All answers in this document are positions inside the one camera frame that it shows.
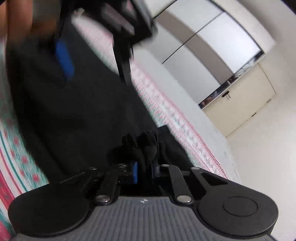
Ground cream door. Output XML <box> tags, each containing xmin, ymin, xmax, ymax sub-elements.
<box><xmin>203</xmin><ymin>64</ymin><xmax>276</xmax><ymax>137</ymax></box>

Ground black pants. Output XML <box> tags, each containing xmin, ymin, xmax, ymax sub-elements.
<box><xmin>6</xmin><ymin>23</ymin><xmax>192</xmax><ymax>182</ymax></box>

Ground person's hand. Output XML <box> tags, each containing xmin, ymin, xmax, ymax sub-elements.
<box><xmin>0</xmin><ymin>0</ymin><xmax>62</xmax><ymax>45</ymax></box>

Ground patterned red green blanket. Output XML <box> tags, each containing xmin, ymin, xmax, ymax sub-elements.
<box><xmin>1</xmin><ymin>18</ymin><xmax>230</xmax><ymax>240</ymax></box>

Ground grey bed sheet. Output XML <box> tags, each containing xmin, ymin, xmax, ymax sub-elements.
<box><xmin>132</xmin><ymin>40</ymin><xmax>241</xmax><ymax>183</ymax></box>

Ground grey white sliding wardrobe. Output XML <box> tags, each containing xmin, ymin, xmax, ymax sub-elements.
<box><xmin>146</xmin><ymin>1</ymin><xmax>263</xmax><ymax>108</ymax></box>

